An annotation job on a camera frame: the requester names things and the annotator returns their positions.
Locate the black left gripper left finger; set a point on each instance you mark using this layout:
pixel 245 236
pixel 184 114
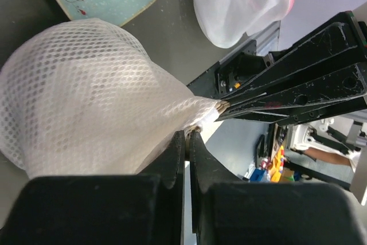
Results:
pixel 169 162

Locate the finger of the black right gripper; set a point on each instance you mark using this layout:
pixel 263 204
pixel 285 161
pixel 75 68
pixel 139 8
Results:
pixel 336 93
pixel 333 46

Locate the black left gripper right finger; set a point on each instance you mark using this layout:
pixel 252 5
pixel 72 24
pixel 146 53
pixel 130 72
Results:
pixel 206 169

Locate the white mesh bra laundry bag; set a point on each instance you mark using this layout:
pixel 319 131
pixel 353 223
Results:
pixel 83 97

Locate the aluminium frame rail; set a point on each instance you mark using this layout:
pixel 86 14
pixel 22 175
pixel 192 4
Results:
pixel 268 39

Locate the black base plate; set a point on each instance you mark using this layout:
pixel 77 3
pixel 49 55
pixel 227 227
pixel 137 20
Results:
pixel 208 84

